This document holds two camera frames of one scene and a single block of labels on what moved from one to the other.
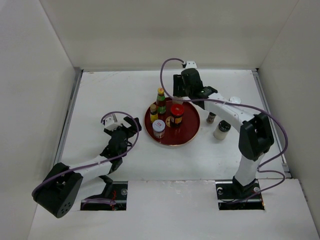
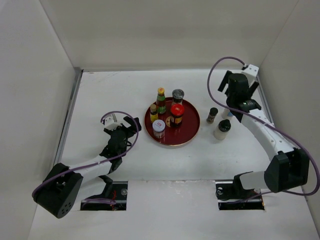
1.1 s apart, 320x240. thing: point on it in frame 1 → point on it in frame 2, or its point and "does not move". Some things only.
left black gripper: x=133 y=127 does not move
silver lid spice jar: x=158 y=127 does not move
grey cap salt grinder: x=177 y=100 does not move
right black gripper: x=178 y=81 → x=224 y=82
